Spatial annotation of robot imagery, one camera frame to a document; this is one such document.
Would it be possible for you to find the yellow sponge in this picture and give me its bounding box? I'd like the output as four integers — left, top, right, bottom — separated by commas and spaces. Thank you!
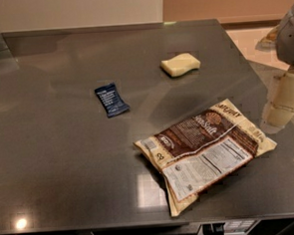
160, 53, 200, 78

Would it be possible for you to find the blue rxbar wrapper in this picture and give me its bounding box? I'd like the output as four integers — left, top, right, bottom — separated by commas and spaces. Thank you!
95, 83, 130, 118

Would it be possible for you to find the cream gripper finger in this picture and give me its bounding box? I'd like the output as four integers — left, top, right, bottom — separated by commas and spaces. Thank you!
260, 103, 294, 134
271, 68, 294, 112

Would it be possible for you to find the brown chip bag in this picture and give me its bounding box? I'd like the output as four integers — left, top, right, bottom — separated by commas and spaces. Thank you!
135, 100, 276, 217

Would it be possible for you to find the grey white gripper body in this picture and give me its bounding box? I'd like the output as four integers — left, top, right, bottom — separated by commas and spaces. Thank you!
275, 4, 294, 66

